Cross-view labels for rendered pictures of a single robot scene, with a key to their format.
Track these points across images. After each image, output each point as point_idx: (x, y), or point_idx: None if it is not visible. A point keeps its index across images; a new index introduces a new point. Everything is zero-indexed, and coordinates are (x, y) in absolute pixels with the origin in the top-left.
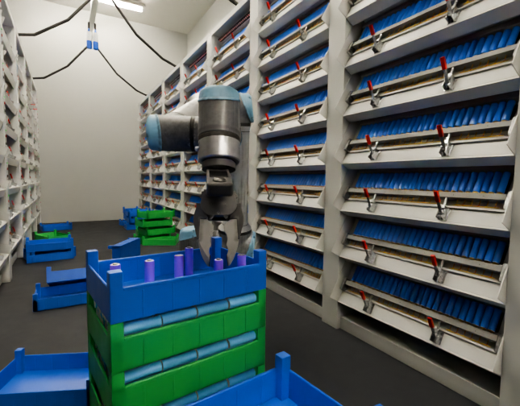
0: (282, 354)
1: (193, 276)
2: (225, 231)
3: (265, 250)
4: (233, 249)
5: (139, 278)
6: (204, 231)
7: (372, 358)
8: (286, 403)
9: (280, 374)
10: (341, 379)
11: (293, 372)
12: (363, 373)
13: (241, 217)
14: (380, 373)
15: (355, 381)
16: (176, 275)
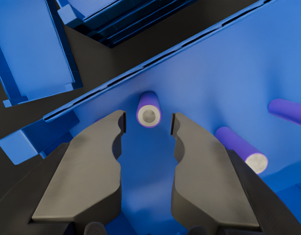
0: (67, 13)
1: (215, 24)
2: (117, 163)
3: (0, 139)
4: (99, 120)
5: (296, 186)
6: (212, 168)
7: None
8: (82, 12)
9: (79, 12)
10: (35, 166)
11: (61, 7)
12: (12, 172)
13: None
14: None
15: (23, 162)
16: (238, 135)
